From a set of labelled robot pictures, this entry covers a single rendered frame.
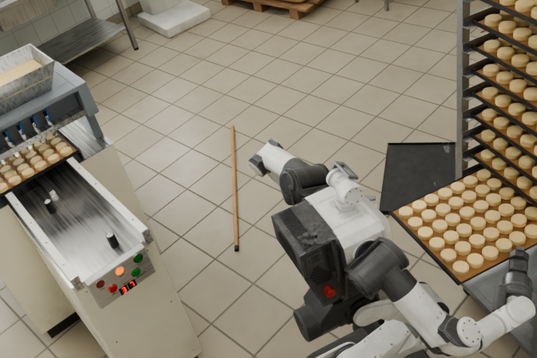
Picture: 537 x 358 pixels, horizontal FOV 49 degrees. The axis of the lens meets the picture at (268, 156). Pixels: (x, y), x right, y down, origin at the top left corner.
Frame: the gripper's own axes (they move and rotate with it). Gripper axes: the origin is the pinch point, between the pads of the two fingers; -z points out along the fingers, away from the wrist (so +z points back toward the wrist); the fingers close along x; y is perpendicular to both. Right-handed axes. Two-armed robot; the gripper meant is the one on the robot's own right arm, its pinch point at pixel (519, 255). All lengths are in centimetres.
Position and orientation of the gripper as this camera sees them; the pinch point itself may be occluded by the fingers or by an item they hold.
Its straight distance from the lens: 210.2
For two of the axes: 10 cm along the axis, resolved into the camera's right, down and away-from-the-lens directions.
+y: -9.1, -0.8, 4.0
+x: -2.0, -7.7, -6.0
